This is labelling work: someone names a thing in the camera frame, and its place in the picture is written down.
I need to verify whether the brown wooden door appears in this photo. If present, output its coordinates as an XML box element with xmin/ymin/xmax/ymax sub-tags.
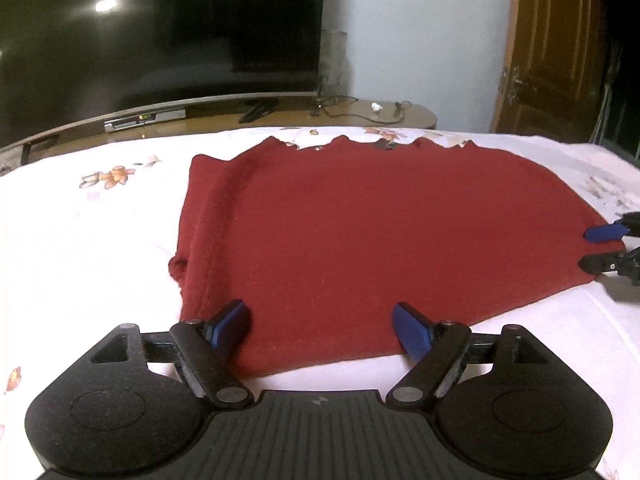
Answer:
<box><xmin>491</xmin><ymin>0</ymin><xmax>610</xmax><ymax>137</ymax></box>

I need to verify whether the red knit sweater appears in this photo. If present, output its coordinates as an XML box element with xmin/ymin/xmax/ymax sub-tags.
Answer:
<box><xmin>167</xmin><ymin>135</ymin><xmax>625</xmax><ymax>379</ymax></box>

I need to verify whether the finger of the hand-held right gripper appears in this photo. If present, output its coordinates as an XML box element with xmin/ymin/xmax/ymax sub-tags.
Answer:
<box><xmin>584</xmin><ymin>211</ymin><xmax>640</xmax><ymax>244</ymax></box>
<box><xmin>577</xmin><ymin>246</ymin><xmax>640</xmax><ymax>277</ymax></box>

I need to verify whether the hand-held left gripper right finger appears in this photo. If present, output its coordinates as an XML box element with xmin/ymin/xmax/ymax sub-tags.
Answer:
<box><xmin>385</xmin><ymin>301</ymin><xmax>552</xmax><ymax>411</ymax></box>

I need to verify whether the black cable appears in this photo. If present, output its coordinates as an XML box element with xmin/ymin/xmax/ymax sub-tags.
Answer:
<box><xmin>311</xmin><ymin>94</ymin><xmax>412</xmax><ymax>126</ymax></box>

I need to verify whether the metal door handle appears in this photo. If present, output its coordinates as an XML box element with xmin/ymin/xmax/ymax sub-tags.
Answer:
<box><xmin>499</xmin><ymin>65</ymin><xmax>527</xmax><ymax>95</ymax></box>

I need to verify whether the wooden television bench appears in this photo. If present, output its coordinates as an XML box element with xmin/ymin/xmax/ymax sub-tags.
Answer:
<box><xmin>0</xmin><ymin>96</ymin><xmax>438</xmax><ymax>167</ymax></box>

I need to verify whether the floral bed sheet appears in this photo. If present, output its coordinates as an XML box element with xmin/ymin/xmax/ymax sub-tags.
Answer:
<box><xmin>0</xmin><ymin>125</ymin><xmax>640</xmax><ymax>480</ymax></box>

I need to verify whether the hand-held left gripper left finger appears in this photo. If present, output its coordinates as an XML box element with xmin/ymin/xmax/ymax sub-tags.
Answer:
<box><xmin>87</xmin><ymin>299</ymin><xmax>253</xmax><ymax>411</ymax></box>

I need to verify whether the silver set-top box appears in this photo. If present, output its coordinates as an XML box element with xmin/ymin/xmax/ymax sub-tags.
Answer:
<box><xmin>103</xmin><ymin>108</ymin><xmax>187</xmax><ymax>134</ymax></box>

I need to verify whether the black flat television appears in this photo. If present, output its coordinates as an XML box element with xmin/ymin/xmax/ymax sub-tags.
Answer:
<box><xmin>0</xmin><ymin>0</ymin><xmax>327</xmax><ymax>152</ymax></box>

